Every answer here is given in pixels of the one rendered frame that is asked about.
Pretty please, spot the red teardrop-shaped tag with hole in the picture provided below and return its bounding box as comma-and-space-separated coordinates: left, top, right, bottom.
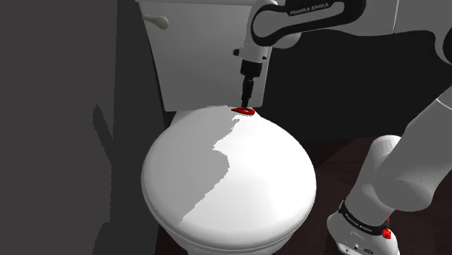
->
231, 106, 256, 116

